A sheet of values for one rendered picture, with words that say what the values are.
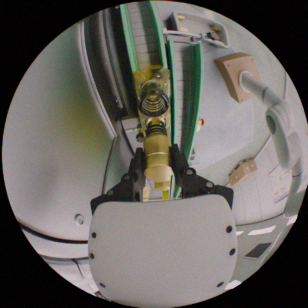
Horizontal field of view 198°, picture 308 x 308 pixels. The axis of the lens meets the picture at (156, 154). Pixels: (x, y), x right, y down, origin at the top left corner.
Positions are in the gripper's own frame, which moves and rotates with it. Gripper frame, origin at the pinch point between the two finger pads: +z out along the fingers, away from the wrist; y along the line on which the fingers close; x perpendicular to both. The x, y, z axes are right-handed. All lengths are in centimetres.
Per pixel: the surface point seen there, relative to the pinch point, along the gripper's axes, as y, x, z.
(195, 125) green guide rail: 12.7, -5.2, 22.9
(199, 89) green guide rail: 12.7, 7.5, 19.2
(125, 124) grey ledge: -13.3, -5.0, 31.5
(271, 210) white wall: 361, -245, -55
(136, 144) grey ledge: -12.0, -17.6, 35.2
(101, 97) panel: -12.0, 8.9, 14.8
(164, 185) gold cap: 0.3, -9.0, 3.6
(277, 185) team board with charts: 360, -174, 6
